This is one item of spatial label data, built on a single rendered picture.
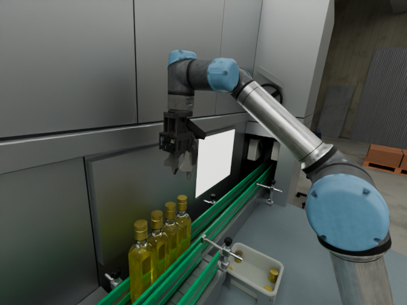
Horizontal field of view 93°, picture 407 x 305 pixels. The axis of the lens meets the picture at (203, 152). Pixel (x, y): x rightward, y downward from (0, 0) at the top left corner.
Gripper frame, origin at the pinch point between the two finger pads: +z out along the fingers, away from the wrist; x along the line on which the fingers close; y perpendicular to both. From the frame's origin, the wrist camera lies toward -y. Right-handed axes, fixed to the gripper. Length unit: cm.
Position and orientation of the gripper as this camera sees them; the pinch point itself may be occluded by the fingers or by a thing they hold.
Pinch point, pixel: (182, 172)
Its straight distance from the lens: 64.1
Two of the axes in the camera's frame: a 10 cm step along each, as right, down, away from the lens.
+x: 8.2, 2.2, -5.2
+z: -0.7, 9.5, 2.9
